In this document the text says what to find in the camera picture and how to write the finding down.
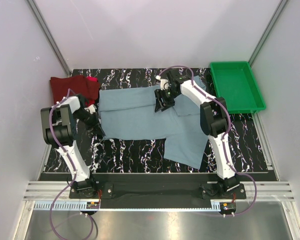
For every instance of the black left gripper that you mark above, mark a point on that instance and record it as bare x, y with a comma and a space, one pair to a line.
95, 126

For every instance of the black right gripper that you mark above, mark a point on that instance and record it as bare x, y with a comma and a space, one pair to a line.
159, 94

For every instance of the light blue t shirt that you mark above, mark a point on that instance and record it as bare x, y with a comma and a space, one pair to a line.
129, 114

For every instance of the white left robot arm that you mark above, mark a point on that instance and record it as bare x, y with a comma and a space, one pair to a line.
59, 128

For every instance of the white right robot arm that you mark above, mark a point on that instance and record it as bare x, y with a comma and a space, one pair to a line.
214, 122

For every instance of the dark red folded t shirt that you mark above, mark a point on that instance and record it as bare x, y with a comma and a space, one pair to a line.
60, 86

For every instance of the bright red folded t shirt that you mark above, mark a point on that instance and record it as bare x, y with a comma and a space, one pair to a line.
93, 88

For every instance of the green plastic bin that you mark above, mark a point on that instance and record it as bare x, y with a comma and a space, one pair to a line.
235, 82

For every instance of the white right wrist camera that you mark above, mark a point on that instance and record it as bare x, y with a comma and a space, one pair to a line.
164, 83

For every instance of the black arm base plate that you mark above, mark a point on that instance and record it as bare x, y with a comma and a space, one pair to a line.
206, 191

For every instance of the aluminium front rail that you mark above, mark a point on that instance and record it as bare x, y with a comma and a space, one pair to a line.
265, 191

